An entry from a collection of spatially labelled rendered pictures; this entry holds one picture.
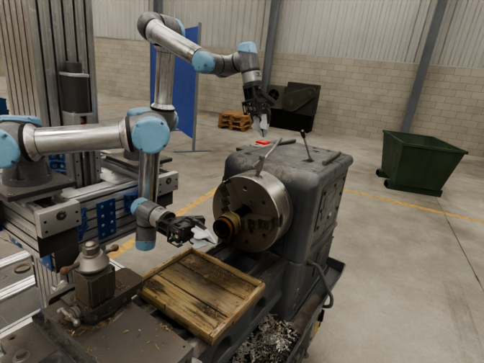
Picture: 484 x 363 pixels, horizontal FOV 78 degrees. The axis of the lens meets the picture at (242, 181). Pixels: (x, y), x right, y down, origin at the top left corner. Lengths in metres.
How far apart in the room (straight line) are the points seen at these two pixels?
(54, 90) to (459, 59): 10.65
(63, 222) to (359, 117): 10.34
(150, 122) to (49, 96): 0.56
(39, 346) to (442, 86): 10.88
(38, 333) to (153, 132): 0.63
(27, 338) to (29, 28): 1.01
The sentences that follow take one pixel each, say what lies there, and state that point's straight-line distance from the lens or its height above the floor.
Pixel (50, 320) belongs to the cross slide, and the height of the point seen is 0.96.
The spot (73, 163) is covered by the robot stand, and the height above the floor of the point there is 1.17.
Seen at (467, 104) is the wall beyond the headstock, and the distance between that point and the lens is 11.19.
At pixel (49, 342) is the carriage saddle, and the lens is 0.99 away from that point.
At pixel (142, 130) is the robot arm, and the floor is 1.40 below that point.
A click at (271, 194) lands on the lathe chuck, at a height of 1.20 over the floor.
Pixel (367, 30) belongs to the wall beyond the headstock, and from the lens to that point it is 11.11.
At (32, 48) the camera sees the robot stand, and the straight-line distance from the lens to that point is 1.41.
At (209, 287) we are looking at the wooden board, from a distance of 1.12.
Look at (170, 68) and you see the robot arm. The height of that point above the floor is 1.58.
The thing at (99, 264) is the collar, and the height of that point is 1.13.
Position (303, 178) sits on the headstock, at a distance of 1.21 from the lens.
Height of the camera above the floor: 1.60
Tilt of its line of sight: 20 degrees down
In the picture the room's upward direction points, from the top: 6 degrees clockwise
